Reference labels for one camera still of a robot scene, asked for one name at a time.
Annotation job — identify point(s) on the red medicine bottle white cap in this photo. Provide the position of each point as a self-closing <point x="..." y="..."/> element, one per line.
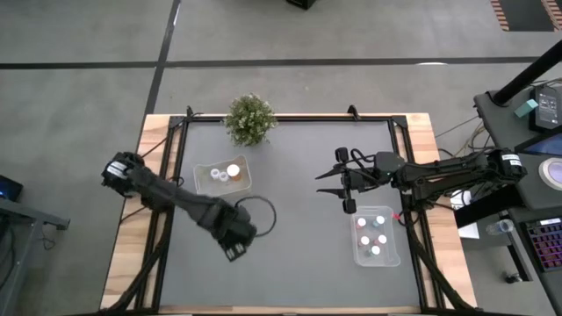
<point x="361" y="222"/>

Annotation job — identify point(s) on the small black floor object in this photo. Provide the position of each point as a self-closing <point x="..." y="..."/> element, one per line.
<point x="512" y="277"/>

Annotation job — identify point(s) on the grey metal table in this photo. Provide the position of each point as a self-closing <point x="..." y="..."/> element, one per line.
<point x="26" y="215"/>

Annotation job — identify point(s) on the blue-lit black device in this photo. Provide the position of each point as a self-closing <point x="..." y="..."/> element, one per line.
<point x="9" y="189"/>

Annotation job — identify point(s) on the black electronics box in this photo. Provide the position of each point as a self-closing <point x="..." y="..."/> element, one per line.
<point x="546" y="109"/>

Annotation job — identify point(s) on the green artificial potted plant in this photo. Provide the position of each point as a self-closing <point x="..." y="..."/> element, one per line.
<point x="250" y="118"/>

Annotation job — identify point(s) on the amber medicine bottle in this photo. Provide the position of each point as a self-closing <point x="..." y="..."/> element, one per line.
<point x="233" y="170"/>

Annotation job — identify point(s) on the clear plastic water bottle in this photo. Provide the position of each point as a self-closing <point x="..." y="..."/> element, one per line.
<point x="500" y="227"/>

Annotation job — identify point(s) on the white power adapter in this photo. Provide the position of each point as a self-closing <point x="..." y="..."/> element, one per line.
<point x="460" y="198"/>

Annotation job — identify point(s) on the small teal box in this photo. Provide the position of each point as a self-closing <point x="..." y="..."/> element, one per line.
<point x="526" y="108"/>

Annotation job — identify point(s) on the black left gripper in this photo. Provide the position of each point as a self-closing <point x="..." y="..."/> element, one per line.
<point x="235" y="232"/>

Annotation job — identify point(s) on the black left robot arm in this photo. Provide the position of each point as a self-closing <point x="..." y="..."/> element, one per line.
<point x="175" y="202"/>

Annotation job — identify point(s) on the tablet with blue screen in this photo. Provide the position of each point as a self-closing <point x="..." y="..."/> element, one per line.
<point x="546" y="145"/>

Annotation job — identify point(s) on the backlit black keyboard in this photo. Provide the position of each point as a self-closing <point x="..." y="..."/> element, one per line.
<point x="544" y="246"/>

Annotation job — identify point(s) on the dark grey side desk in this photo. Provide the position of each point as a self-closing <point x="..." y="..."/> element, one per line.
<point x="511" y="127"/>

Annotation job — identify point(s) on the white paper sheet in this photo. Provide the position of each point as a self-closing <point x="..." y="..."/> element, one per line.
<point x="469" y="231"/>

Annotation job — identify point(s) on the grey table mat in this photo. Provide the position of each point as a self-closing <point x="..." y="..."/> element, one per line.
<point x="281" y="272"/>

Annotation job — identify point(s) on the clear plastic bin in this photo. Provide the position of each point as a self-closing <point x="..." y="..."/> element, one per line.
<point x="386" y="261"/>

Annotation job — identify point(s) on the black round pole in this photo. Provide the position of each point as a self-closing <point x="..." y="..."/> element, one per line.
<point x="527" y="74"/>

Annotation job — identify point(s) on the teal translucent medicine bottle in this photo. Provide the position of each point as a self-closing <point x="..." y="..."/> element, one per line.
<point x="380" y="219"/>

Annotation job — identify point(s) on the dark grey keyboard desk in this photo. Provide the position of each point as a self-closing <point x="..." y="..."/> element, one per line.
<point x="555" y="285"/>

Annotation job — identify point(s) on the left clear plastic tray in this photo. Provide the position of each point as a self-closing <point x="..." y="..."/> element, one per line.
<point x="206" y="186"/>

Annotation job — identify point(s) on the dark rug orange striped edges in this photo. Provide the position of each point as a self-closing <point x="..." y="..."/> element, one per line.
<point x="522" y="15"/>

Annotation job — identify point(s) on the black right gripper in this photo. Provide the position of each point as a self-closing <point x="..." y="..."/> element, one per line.
<point x="360" y="177"/>

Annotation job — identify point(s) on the black aluminium table frame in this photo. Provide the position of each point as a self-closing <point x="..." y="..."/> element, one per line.
<point x="373" y="118"/>

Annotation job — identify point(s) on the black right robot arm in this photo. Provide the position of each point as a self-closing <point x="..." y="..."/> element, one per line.
<point x="439" y="173"/>

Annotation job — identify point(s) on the white round disc device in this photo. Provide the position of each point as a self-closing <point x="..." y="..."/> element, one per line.
<point x="554" y="172"/>

